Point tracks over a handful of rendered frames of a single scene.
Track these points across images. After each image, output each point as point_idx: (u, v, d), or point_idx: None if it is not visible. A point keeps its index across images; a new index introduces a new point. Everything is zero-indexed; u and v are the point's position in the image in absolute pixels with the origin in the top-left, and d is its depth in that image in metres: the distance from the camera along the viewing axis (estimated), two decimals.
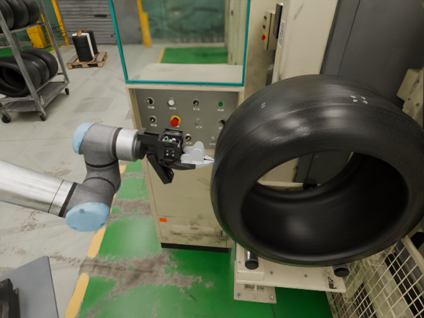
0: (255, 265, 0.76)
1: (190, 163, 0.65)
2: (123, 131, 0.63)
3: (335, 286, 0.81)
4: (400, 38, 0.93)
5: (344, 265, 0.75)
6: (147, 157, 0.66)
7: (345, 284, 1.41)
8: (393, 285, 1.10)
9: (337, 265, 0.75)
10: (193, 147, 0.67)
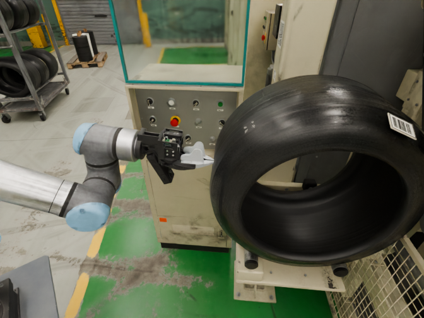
0: (248, 264, 0.77)
1: (190, 163, 0.65)
2: (123, 131, 0.64)
3: (334, 285, 0.81)
4: (399, 39, 0.93)
5: (332, 269, 0.77)
6: (147, 157, 0.66)
7: (345, 284, 1.41)
8: (392, 285, 1.10)
9: None
10: (193, 147, 0.67)
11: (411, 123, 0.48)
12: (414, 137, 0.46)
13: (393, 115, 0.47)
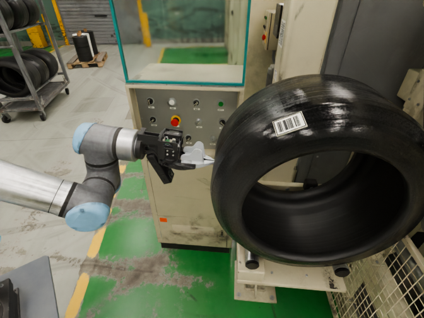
0: (251, 268, 0.78)
1: (190, 163, 0.65)
2: (123, 131, 0.63)
3: (335, 286, 0.81)
4: (400, 38, 0.93)
5: None
6: (147, 157, 0.66)
7: (346, 284, 1.41)
8: (394, 285, 1.10)
9: (348, 268, 0.76)
10: (193, 147, 0.67)
11: (299, 112, 0.48)
12: (303, 126, 0.46)
13: (277, 120, 0.50)
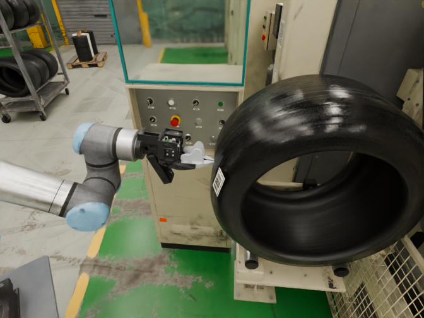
0: (255, 265, 0.77)
1: (190, 163, 0.65)
2: (123, 131, 0.63)
3: (335, 286, 0.81)
4: (400, 38, 0.93)
5: (344, 265, 0.75)
6: (147, 157, 0.66)
7: (345, 284, 1.41)
8: (393, 285, 1.10)
9: (337, 264, 0.75)
10: (193, 147, 0.67)
11: (218, 169, 0.59)
12: (223, 180, 0.56)
13: (213, 182, 0.61)
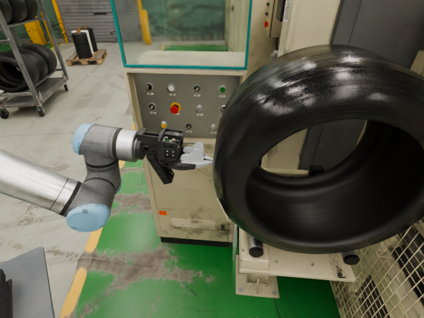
0: (255, 256, 0.73)
1: (190, 163, 0.65)
2: (123, 132, 0.63)
3: (344, 275, 0.77)
4: (411, 17, 0.89)
5: None
6: (147, 157, 0.66)
7: None
8: (402, 277, 1.05)
9: (358, 255, 0.71)
10: (193, 147, 0.67)
11: (217, 200, 0.64)
12: (222, 209, 0.61)
13: None
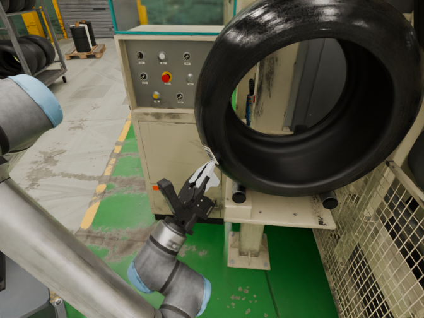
0: (235, 200, 0.76)
1: None
2: None
3: (325, 223, 0.80)
4: None
5: None
6: None
7: (339, 248, 1.39)
8: (387, 238, 1.08)
9: None
10: (210, 185, 0.67)
11: (202, 147, 0.68)
12: (209, 150, 0.65)
13: (209, 158, 0.70)
